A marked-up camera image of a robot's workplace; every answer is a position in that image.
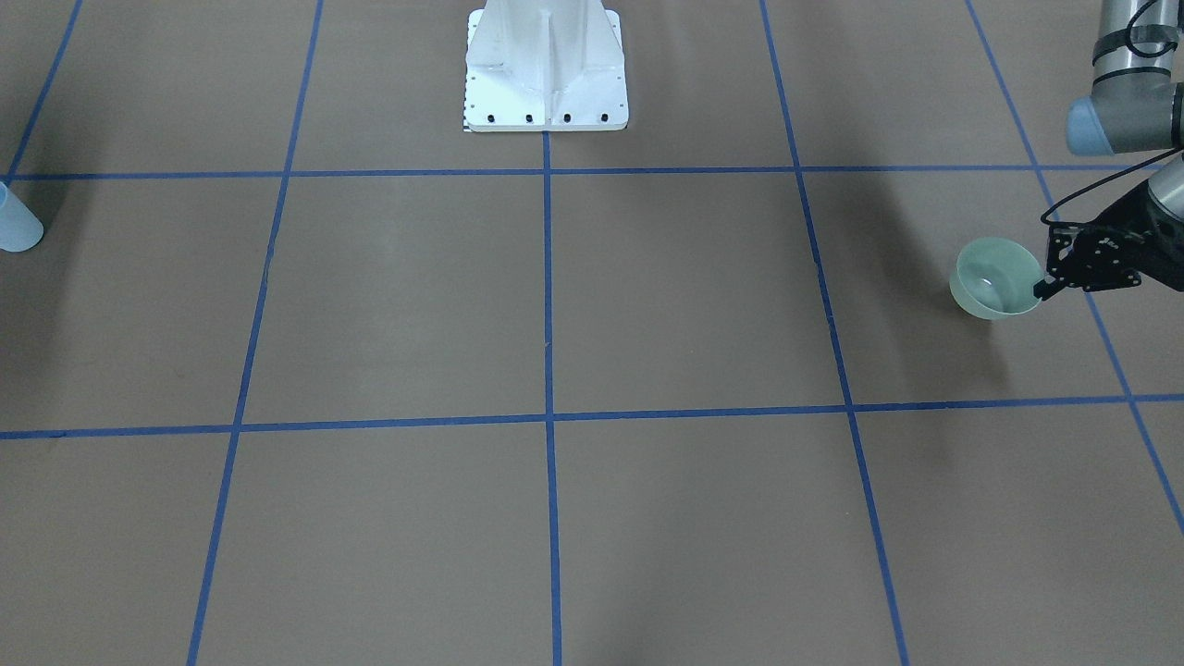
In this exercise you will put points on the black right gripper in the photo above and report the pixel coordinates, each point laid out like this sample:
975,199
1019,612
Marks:
1150,242

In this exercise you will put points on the light green bowl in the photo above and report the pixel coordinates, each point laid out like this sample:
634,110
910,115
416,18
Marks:
994,279

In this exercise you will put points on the light blue paper cup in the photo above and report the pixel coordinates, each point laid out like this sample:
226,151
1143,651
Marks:
20,227

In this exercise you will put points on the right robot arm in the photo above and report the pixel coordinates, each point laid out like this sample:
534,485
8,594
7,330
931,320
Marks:
1134,106

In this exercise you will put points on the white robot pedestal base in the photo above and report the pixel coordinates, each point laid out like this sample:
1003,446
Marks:
545,66

